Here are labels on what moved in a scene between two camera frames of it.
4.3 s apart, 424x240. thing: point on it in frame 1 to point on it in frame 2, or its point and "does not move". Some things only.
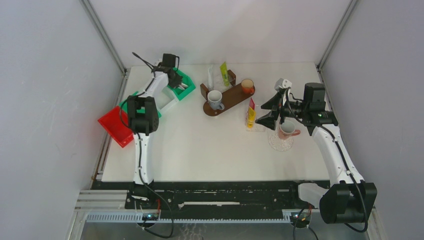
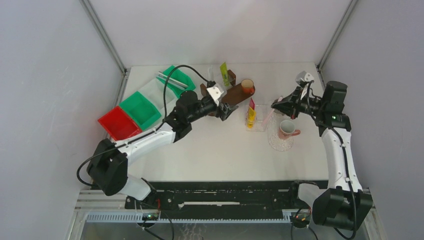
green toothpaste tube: x=224 y=70 does not move
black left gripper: x=178 y=81 to x=226 y=111
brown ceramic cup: x=247 y=86 does not move
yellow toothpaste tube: x=252 y=114 does not move
